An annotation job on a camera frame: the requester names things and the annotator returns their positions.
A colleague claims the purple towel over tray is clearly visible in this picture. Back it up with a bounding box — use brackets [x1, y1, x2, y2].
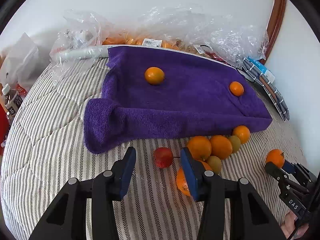
[84, 46, 272, 154]

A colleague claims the blue checkered folded cloth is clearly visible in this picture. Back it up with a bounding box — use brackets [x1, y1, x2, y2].
[242, 58, 290, 121]

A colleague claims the red paper shopping bag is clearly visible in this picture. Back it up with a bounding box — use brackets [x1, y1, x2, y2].
[0, 106, 10, 155]

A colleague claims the person's right hand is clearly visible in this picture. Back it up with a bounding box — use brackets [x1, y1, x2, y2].
[280, 211, 309, 239]

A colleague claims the plastic drink bottle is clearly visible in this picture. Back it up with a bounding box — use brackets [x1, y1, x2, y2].
[2, 83, 23, 117]

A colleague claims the small orange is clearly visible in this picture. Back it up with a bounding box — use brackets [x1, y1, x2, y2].
[229, 81, 245, 97]
[144, 67, 165, 85]

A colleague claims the orange left large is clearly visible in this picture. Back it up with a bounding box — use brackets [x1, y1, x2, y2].
[176, 155, 213, 202]

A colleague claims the large orange front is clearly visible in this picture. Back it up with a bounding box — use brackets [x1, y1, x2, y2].
[265, 149, 285, 168]

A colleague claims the blue white tissue box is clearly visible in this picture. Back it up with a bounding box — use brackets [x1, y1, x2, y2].
[248, 57, 275, 83]

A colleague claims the orange middle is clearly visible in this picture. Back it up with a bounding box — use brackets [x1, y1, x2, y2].
[233, 125, 251, 144]

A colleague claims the small orange top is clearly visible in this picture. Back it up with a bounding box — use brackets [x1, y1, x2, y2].
[144, 67, 165, 85]

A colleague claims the small green fruit left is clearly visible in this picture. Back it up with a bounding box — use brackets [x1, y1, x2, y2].
[206, 155, 222, 174]

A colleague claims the oval orange fruit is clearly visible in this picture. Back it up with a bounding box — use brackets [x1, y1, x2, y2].
[210, 135, 233, 160]

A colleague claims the clear plastic bag left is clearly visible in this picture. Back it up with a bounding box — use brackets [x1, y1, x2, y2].
[49, 9, 113, 85]

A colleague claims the brown wooden door frame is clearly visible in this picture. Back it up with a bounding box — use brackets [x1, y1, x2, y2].
[260, 0, 287, 64]

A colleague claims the large round orange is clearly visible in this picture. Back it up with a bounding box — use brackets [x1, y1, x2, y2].
[187, 136, 212, 161]

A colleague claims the white plastic bag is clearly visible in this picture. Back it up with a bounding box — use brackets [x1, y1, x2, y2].
[1, 34, 43, 97]

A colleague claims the small red apple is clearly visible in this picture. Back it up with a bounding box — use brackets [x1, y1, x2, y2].
[153, 147, 174, 168]

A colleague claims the clear plastic bag of fruit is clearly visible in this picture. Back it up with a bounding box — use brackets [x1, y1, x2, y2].
[103, 6, 268, 67]

